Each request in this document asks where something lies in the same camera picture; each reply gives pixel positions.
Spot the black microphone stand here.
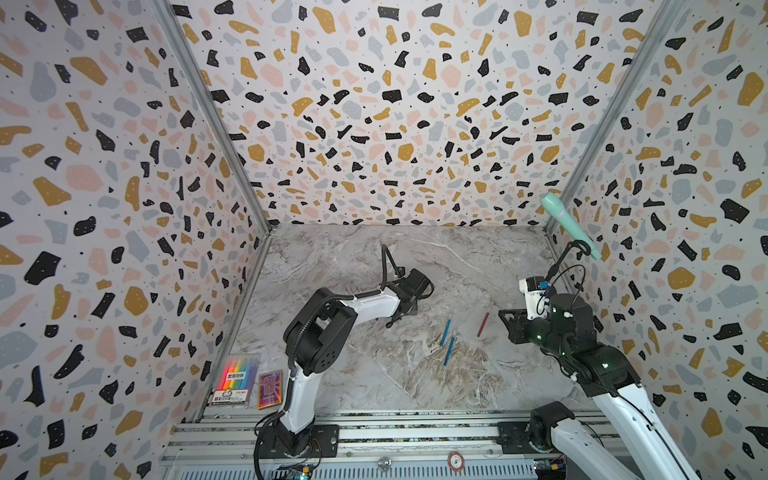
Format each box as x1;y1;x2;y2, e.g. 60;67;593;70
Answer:
542;239;592;289

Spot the mint green microphone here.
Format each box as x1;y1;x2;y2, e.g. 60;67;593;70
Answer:
541;193;601;260

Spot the aluminium corner post right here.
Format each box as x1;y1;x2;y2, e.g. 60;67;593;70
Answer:
560;0;687;207

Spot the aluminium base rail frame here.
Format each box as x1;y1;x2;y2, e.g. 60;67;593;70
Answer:
157;407;679;480

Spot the purple orange small box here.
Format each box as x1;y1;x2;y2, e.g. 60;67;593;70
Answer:
257;370;283;410

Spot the aluminium corner post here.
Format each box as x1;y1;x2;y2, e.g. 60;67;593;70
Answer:
149;0;272;234
560;0;687;207

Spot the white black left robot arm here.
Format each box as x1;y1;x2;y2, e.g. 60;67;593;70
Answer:
278;269;434;441

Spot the aluminium corner post left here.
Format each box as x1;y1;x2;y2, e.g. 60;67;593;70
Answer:
149;0;272;234

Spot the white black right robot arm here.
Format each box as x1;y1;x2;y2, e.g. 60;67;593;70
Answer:
498;293;697;479

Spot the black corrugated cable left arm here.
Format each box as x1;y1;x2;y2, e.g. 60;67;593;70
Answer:
379;242;406;292

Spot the red carving knife far right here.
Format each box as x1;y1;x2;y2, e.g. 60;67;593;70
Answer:
476;312;490;338

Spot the rainbow knife set package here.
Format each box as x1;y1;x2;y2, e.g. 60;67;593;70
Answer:
210;355;260;406

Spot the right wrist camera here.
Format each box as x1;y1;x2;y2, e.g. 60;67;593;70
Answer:
519;276;549;320

